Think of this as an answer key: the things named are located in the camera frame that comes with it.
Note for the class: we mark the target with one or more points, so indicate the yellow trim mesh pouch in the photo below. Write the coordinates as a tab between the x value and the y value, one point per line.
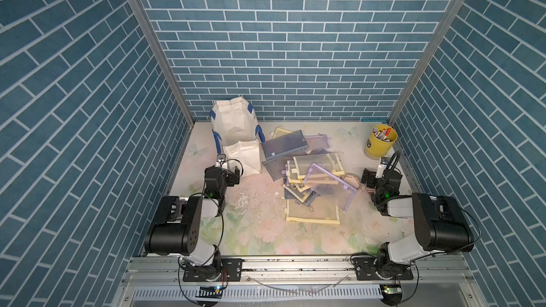
319	212
328	161

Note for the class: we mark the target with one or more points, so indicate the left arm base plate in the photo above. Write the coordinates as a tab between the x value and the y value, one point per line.
226	269

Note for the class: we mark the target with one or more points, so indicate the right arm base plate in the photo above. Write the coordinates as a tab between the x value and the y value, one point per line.
371	269

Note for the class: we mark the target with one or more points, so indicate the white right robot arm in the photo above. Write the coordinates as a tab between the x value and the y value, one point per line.
439	224

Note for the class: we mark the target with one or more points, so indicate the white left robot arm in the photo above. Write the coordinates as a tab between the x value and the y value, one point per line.
175	227

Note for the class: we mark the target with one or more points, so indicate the purple trim mesh pouch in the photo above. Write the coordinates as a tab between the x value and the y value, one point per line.
331	187

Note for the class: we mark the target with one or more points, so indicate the pale purple mesh pouch back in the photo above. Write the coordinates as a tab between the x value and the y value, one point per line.
317	142

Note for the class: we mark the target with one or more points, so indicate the yellow cup with markers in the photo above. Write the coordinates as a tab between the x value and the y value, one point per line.
380	141

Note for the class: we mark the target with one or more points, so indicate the grey blue zipper pouch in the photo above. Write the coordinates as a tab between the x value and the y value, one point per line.
277	152

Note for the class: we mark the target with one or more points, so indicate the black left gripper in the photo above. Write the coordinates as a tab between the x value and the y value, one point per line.
232	177

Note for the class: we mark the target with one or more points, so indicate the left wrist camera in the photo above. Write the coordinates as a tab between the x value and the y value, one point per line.
221	160

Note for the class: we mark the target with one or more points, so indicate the yellow trim mesh pouch top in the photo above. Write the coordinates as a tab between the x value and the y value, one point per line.
328	161

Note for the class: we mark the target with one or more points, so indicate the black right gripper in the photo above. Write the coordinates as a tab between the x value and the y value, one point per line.
369	177

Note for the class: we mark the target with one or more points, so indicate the white canvas tote bag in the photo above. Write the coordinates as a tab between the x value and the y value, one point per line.
237	135

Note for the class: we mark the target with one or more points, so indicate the roll of clear tape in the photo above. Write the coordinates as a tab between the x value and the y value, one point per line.
353	180

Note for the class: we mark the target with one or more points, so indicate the aluminium front rail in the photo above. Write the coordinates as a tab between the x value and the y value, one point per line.
305	269

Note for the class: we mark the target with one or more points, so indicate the yellow trim mesh pouch front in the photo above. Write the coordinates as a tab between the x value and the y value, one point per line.
319	212

